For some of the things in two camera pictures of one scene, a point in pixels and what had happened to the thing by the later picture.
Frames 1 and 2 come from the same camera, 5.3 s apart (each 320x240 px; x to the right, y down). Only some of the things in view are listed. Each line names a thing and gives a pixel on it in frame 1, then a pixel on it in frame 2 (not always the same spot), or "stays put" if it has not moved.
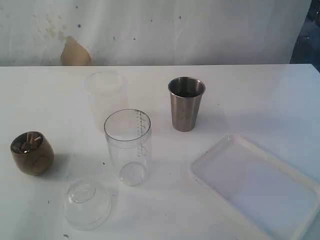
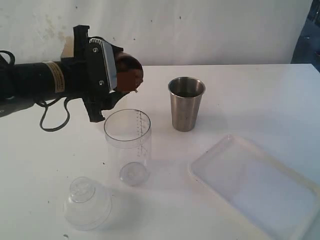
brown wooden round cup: [33, 154] to [129, 72]
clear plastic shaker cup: [128, 136] stays put
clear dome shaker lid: [87, 204] stays put
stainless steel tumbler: [186, 93] stays put
